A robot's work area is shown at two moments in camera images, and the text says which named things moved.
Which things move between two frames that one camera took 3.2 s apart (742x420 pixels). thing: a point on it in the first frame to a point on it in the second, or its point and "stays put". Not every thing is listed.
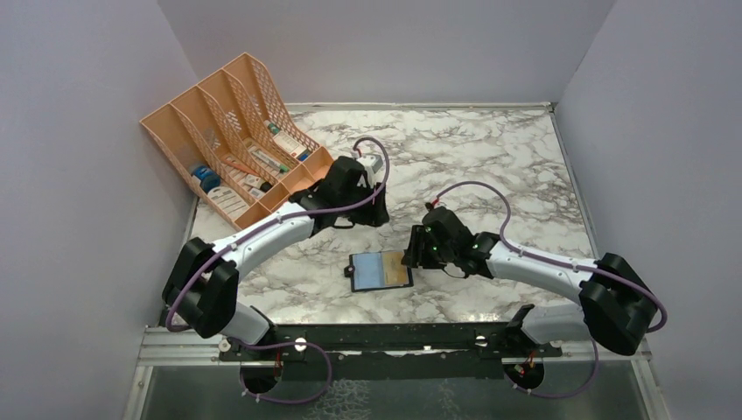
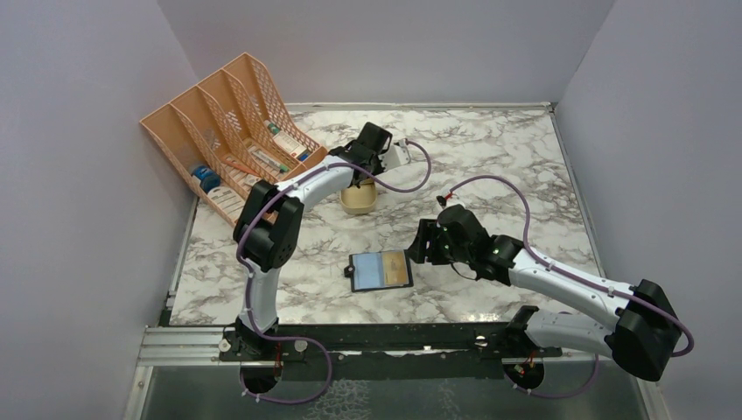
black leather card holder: x=378 y=270 stays put
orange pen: x=241 y=167 stays put
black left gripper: x=375 y=213 to x=379 y=166
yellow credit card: x=395 y=273 stays put
